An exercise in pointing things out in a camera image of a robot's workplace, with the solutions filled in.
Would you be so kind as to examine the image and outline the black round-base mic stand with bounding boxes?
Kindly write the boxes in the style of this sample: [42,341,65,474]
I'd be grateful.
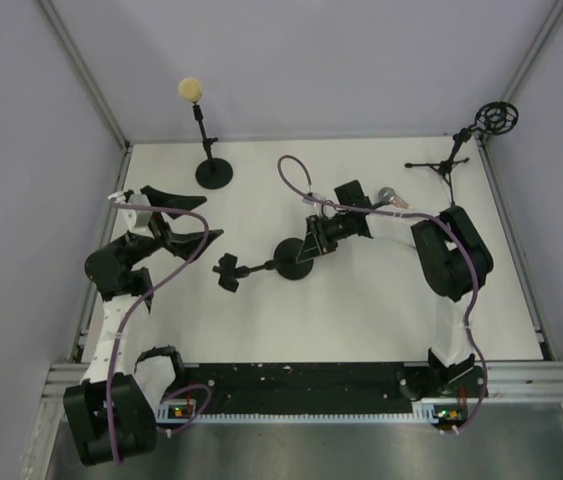
[193,103,233,190]

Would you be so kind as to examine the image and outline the cream yellow microphone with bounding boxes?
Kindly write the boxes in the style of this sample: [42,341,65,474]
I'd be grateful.
[178,77,203,104]

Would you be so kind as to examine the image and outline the glitter rhinestone microphone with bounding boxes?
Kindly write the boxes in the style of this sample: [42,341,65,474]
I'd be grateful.
[372,187,410,210]

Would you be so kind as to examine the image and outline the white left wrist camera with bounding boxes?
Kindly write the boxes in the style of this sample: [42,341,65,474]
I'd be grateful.
[107,190,152,236]

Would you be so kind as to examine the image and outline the aluminium frame rail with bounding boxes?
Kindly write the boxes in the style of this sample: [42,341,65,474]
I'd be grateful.
[40,362,563,426]

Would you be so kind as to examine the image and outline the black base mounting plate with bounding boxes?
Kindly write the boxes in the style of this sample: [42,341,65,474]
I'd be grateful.
[175,361,483,415]

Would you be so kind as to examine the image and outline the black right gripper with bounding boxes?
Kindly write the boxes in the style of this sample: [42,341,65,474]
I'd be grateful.
[298,212,354,264]

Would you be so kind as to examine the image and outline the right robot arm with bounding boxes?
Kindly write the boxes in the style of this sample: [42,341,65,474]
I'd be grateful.
[295,180,494,396]

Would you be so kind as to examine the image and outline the black tripod shock-mount stand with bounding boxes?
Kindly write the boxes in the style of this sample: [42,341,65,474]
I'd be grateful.
[404,101,519,206]

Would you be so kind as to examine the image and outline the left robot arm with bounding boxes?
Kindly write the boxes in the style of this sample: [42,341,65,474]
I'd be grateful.
[63,186,223,466]

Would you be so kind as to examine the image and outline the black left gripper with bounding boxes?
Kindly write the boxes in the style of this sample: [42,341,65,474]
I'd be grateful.
[111,186,221,266]

